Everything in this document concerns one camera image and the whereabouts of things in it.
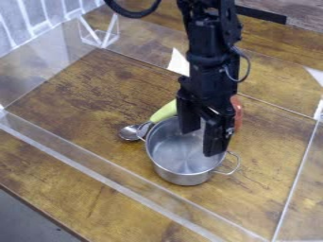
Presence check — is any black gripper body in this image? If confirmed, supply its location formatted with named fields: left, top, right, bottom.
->
left=176, top=54, right=240, bottom=117

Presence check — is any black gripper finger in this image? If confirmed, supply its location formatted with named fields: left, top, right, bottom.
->
left=202, top=112, right=235, bottom=157
left=176, top=97, right=200, bottom=134

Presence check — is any red and white toy mushroom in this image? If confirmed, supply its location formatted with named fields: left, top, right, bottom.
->
left=231, top=95, right=243, bottom=132

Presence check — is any silver metal pot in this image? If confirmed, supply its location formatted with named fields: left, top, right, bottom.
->
left=136, top=116, right=242, bottom=186

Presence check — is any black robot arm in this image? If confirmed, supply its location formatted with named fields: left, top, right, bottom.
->
left=176, top=0, right=243, bottom=157

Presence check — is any black bar in background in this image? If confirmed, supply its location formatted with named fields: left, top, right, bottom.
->
left=236, top=6, right=288, bottom=25

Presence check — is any spoon with green handle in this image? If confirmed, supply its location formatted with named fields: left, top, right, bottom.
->
left=119, top=99, right=176, bottom=141

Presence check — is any black cable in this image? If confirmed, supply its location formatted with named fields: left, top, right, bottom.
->
left=103, top=0, right=252, bottom=83

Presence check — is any clear acrylic enclosure wall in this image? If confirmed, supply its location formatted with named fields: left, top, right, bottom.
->
left=0, top=3, right=323, bottom=242

